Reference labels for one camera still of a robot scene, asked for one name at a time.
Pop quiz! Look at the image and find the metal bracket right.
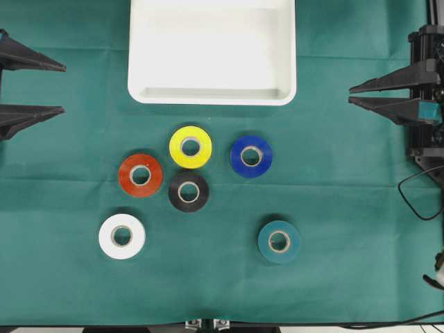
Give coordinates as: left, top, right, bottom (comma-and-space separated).
213, 318, 230, 332

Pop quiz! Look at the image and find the metal bracket left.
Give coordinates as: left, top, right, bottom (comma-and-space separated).
185, 318, 202, 331

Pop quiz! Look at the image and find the metal bracket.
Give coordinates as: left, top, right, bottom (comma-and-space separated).
185, 318, 202, 331
213, 318, 230, 332

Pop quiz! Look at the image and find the white connector at edge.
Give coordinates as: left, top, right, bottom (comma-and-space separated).
422, 252, 443, 290

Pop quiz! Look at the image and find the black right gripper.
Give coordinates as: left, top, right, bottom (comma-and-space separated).
348, 24, 443, 170

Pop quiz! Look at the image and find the yellow tape roll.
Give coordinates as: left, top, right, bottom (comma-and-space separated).
169, 126, 212, 169

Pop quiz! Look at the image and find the teal green tape roll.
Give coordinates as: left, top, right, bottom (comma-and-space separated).
257, 221, 300, 264

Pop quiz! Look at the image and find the aluminium frame rail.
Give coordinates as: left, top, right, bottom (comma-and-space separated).
427, 0, 444, 26

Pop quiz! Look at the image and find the black right camera cable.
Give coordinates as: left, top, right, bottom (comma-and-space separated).
398, 165, 444, 221

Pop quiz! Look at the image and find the blue tape roll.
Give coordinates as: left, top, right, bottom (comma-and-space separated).
230, 135, 273, 178

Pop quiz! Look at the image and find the black tape roll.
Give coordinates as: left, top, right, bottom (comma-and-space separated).
169, 171, 210, 212

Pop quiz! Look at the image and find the red tape roll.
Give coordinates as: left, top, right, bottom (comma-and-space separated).
118, 153, 163, 198

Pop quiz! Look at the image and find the white plastic tray case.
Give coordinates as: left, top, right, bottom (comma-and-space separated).
128, 1, 297, 106

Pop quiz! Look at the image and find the green table cloth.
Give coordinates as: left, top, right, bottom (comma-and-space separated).
1, 1, 443, 326

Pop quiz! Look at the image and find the white tape roll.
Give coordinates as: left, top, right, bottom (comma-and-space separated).
98, 214, 146, 260

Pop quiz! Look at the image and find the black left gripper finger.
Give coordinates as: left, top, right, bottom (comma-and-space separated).
1, 105, 65, 140
1, 29, 66, 72

